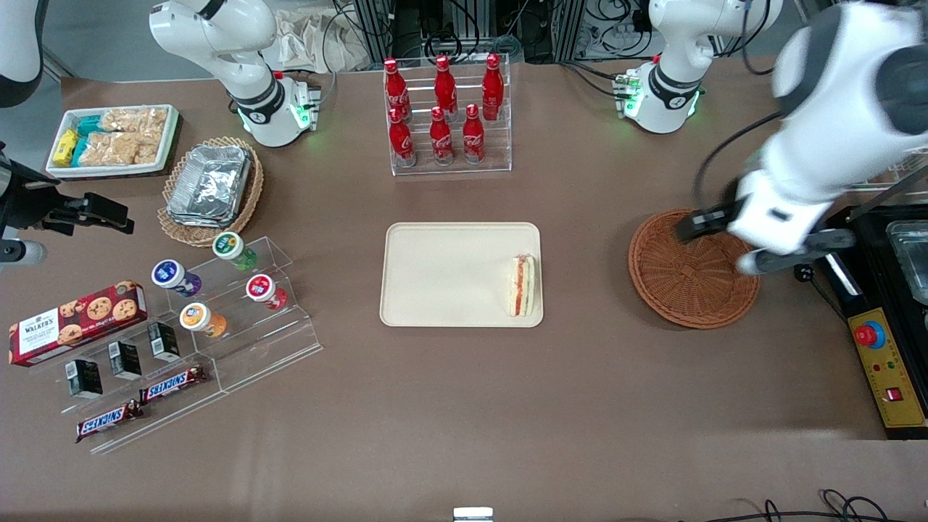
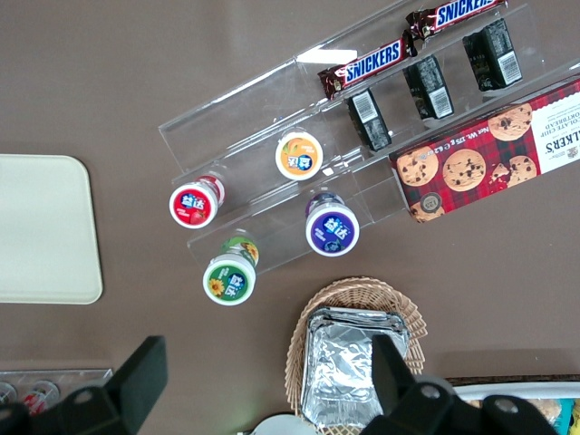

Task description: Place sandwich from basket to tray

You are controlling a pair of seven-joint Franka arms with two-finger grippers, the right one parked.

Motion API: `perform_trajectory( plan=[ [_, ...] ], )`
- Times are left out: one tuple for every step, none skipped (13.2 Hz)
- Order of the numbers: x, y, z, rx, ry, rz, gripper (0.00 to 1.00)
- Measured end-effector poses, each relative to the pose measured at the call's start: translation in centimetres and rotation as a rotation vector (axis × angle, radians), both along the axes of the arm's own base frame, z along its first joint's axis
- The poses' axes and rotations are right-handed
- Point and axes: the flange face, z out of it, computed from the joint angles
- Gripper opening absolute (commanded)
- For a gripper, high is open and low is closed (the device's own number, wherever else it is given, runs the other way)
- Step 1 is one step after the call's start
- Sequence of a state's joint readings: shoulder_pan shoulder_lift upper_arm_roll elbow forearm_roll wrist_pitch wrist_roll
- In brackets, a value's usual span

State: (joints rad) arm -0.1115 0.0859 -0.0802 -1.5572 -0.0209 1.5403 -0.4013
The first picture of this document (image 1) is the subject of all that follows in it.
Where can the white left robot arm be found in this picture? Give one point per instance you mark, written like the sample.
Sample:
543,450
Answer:
841,94

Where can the green lidded cup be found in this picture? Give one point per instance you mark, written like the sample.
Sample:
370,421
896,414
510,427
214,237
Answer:
230,246

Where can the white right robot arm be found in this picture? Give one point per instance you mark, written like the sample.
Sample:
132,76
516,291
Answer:
246,65

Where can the red lidded cup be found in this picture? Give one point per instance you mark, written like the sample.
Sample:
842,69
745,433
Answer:
261,288

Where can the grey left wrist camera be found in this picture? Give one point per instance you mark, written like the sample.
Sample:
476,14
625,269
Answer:
797,255

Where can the clear bag of rice crackers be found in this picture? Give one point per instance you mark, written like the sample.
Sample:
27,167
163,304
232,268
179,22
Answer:
109,148
134,119
152,148

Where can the round brown wicker basket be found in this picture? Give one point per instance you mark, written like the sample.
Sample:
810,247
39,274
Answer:
689,279

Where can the Snickers chocolate bar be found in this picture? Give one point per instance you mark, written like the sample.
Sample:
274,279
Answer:
172,384
109,420

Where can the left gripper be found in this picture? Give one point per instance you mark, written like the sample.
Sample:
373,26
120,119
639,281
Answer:
722,212

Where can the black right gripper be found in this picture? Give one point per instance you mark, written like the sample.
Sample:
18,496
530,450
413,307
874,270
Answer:
27,205

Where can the beige plastic serving tray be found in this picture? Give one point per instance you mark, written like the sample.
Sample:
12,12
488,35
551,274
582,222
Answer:
449,275

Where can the red Walkers cookie box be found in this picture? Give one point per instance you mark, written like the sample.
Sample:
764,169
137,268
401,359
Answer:
72,325

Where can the orange lidded cup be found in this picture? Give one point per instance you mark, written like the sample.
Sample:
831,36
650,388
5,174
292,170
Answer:
197,317

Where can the triangular sandwich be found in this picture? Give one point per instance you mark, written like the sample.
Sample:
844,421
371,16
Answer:
522,286

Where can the silver foil container stack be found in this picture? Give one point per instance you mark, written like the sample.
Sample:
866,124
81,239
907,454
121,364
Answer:
210,185

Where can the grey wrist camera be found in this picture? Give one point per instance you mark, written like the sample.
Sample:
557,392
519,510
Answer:
797,255
22,252

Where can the clear acrylic riser with cups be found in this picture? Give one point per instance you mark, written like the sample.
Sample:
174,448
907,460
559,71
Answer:
283,348

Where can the purple lidded cup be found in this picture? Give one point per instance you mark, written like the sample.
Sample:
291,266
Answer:
170,275

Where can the small black box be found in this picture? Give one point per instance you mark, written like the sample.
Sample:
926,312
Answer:
164,342
125,360
85,378

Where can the silver metal pan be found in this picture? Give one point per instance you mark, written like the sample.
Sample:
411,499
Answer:
912,254

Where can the white rectangular snack tray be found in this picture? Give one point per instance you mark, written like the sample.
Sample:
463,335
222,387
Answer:
54,170

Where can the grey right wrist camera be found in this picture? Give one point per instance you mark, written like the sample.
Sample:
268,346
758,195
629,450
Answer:
22,252

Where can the teal snack packet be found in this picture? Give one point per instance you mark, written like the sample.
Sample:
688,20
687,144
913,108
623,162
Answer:
81,151
90,125

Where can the red cola bottle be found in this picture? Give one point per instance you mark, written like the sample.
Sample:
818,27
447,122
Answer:
473,138
441,141
401,141
493,87
395,87
445,87

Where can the clear acrylic riser with boxes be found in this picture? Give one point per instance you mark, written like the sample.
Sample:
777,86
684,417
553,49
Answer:
181,420

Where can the yellow snack packet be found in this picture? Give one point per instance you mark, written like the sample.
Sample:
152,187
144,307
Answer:
65,147

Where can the crumpled white plastic bag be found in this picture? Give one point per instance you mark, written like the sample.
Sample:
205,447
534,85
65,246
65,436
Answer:
319,40

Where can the clear acrylic bottle rack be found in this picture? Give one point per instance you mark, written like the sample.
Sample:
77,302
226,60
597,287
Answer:
500,156

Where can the light oval wicker basket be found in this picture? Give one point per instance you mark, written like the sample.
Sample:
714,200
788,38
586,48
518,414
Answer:
250,196

